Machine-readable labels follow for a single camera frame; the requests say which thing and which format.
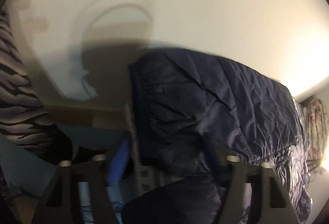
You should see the navy quilted puffer jacket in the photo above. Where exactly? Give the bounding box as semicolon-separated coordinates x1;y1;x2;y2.
122;48;312;223

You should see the zebra patterned sleeve forearm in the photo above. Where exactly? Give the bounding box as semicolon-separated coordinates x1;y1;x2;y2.
1;6;74;165

